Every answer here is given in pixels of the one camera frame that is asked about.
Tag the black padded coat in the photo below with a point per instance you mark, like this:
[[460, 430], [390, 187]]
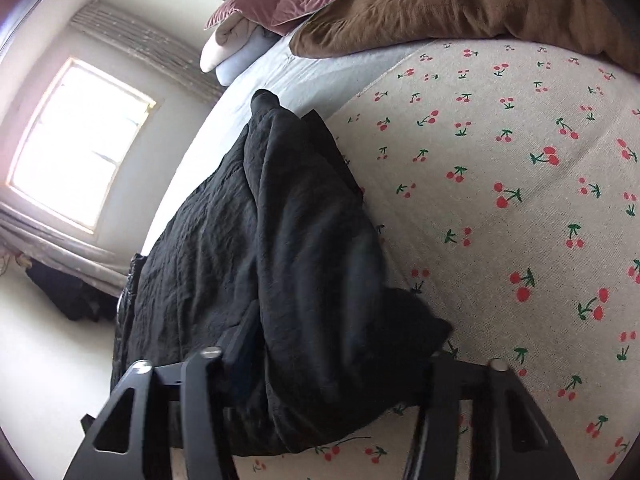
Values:
[[280, 226]]

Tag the dark clothes hanging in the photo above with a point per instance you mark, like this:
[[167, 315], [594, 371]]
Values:
[[76, 299]]

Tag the cherry print bed sheet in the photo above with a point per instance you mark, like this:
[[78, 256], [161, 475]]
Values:
[[503, 179]]

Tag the folded light blue blanket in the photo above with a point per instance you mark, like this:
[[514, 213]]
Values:
[[258, 43]]

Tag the black quilted puffer jacket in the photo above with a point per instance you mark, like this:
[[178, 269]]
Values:
[[127, 299]]

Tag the beige curtain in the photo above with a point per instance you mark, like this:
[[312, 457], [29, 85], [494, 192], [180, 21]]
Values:
[[152, 46]]

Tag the window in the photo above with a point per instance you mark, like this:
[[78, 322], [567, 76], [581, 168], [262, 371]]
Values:
[[75, 142]]

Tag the brown garment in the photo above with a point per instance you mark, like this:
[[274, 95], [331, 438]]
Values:
[[591, 27]]

